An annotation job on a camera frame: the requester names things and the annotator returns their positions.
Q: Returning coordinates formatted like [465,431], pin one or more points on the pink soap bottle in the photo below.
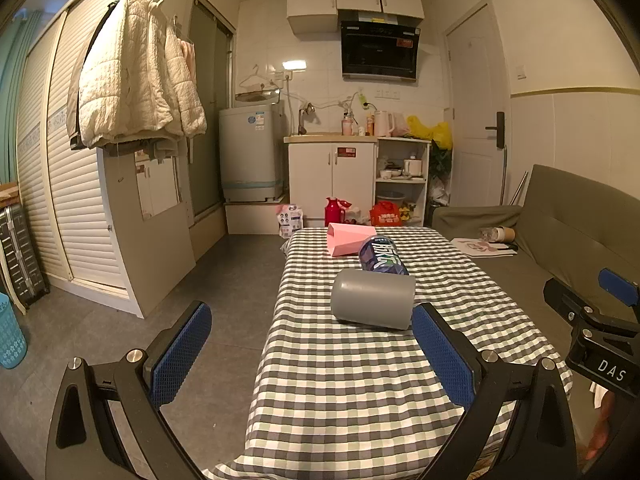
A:
[346,125]

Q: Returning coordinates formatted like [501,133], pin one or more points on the grey suitcase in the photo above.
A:
[20,255]

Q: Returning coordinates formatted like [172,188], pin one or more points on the white washing machine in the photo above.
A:
[250,150]

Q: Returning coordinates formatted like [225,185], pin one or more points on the frosted glass shower door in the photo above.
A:
[207,110]

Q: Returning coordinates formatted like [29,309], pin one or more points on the blue plastic basket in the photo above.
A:
[10,332]

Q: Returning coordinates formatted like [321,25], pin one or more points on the white door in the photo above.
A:
[472,105]

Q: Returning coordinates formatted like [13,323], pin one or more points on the yellow plastic bag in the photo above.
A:
[432,130]

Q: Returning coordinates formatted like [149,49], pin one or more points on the white puffer jacket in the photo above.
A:
[140,70]

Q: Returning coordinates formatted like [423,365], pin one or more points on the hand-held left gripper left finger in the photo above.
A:
[182,350]

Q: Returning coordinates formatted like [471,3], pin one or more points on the red thermos jug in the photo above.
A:
[334,210]

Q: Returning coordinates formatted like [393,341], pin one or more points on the white detergent pouch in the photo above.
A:
[290,221]

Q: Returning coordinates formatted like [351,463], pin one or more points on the pink electric kettle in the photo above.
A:
[382,122]

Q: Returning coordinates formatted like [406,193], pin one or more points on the black range hood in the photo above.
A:
[379,50]

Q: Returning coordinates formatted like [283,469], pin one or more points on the clear bottle with brown sleeve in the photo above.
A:
[497,233]

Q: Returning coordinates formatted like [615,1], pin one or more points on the red shopping bag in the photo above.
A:
[386,215]

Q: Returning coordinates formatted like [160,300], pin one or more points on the white shutter door wardrobe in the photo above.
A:
[60,160]

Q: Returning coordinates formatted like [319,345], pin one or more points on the pink paper box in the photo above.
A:
[347,239]

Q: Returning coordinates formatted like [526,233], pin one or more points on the olive green sofa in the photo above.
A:
[555,225]

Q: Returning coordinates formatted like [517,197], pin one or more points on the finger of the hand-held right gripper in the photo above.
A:
[617,285]
[570,300]

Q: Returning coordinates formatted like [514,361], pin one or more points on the metal faucet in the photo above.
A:
[303,117]

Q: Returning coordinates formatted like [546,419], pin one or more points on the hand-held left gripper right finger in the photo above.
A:
[442,355]

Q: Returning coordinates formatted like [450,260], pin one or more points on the white open shelf unit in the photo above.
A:
[402,180]

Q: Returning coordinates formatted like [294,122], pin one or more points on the white sink cabinet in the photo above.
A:
[330,180]

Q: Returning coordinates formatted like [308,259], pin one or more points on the plastic bottle with purple label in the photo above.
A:
[382,256]

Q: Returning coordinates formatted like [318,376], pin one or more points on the printed paper sheet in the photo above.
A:
[482,247]

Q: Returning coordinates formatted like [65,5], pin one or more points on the checked tablecloth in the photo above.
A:
[370,375]

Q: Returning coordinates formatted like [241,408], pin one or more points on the white leaning board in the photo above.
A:
[150,220]

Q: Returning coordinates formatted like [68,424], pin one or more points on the grey cup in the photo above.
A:
[372,297]

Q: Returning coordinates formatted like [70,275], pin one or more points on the person's right hand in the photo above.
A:
[602,425]

